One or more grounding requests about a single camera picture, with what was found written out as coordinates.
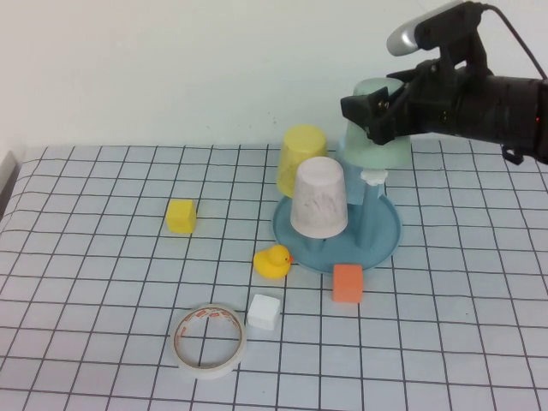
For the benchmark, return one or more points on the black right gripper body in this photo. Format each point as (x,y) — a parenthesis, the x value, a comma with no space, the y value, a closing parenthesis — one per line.
(432,103)

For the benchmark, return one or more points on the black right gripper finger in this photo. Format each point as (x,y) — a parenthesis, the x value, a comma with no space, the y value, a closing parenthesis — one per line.
(402,76)
(377,115)

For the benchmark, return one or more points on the green plastic cup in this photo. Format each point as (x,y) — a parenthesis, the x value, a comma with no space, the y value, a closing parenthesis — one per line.
(377,156)

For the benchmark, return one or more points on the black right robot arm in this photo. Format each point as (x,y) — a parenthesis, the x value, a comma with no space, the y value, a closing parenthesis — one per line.
(505,111)

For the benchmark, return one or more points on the light blue plastic cup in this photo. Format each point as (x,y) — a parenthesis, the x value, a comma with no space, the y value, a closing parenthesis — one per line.
(353,184)

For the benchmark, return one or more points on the yellow plastic cup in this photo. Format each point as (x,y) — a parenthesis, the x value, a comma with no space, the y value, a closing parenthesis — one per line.
(295,154)

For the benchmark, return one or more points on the pale pink plastic cup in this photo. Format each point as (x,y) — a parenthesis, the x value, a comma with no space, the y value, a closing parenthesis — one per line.
(319,201)

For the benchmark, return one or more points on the blue cup stand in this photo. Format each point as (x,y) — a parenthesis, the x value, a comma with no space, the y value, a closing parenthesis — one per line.
(379,242)

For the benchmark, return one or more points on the orange cube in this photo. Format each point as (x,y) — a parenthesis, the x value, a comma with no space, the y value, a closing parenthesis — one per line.
(347,284)

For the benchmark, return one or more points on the yellow rubber duck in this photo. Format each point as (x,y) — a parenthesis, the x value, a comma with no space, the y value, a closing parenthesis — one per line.
(270,264)

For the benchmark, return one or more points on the yellow cube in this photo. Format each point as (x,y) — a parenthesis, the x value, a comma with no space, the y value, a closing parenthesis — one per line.
(180,217)

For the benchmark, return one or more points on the white cube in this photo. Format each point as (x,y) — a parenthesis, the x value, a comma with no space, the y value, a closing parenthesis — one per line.
(263,312)

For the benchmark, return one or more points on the grey checkered tablecloth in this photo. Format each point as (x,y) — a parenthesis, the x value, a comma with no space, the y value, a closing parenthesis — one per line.
(428,351)

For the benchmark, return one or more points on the white tape roll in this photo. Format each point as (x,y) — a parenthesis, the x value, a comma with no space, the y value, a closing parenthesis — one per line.
(210,371)

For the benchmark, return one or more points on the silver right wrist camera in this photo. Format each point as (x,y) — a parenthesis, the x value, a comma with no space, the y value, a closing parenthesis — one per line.
(402,40)

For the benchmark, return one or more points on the grey table side rail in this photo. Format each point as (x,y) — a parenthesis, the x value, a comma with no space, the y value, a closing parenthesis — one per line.
(6,175)

